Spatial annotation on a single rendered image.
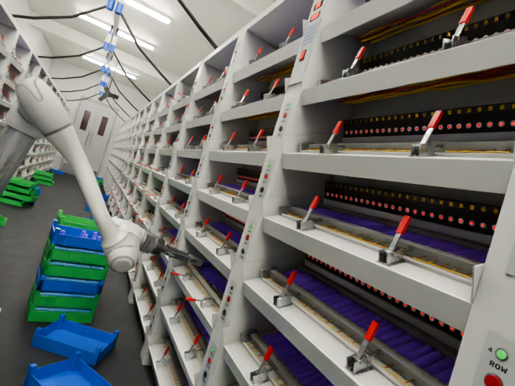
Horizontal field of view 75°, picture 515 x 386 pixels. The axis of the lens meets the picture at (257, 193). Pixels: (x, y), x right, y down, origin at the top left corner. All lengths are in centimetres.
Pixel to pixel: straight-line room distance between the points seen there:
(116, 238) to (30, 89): 55
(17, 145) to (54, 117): 22
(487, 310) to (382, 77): 49
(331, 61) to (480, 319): 81
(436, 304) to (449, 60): 40
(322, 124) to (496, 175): 61
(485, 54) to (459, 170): 19
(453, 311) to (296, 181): 60
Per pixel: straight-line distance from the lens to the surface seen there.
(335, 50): 112
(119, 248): 129
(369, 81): 82
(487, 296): 53
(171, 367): 165
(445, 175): 60
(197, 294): 138
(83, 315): 213
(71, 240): 197
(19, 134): 149
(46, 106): 133
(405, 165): 65
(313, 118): 105
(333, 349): 72
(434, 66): 71
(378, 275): 63
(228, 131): 167
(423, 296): 58
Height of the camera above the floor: 92
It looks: 1 degrees up
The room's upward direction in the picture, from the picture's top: 17 degrees clockwise
